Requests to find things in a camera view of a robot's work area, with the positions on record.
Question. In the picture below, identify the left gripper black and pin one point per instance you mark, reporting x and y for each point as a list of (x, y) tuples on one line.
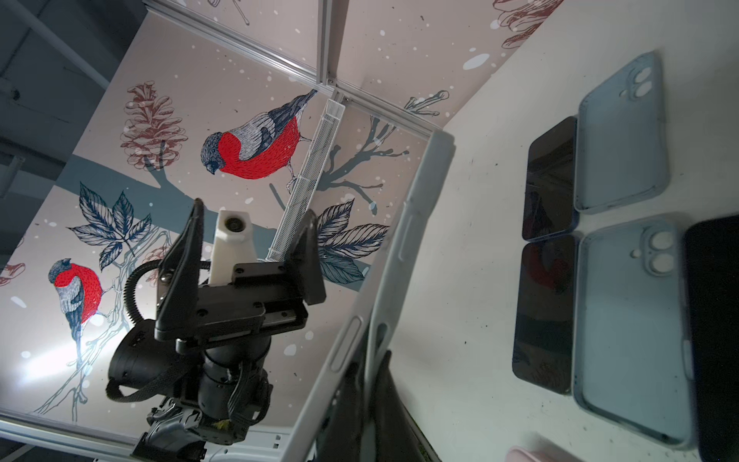
[(263, 299)]

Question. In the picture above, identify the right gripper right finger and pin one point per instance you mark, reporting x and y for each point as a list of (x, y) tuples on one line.
[(394, 438)]

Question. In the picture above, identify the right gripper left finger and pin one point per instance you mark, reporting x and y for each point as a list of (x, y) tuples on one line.
[(344, 432)]

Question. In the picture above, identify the light blue phone case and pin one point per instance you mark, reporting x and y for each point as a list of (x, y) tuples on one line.
[(366, 335), (631, 350), (621, 147)]

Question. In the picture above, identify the blue phone black screen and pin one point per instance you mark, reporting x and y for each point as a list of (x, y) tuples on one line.
[(543, 338)]

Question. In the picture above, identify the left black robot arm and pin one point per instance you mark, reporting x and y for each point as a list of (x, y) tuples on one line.
[(211, 396)]

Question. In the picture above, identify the pink phone case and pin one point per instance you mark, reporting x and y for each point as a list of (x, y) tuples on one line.
[(519, 454)]

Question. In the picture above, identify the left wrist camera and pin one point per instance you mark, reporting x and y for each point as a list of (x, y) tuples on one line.
[(233, 245)]

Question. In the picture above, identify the white wire wall basket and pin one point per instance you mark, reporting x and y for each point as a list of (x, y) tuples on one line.
[(308, 178)]

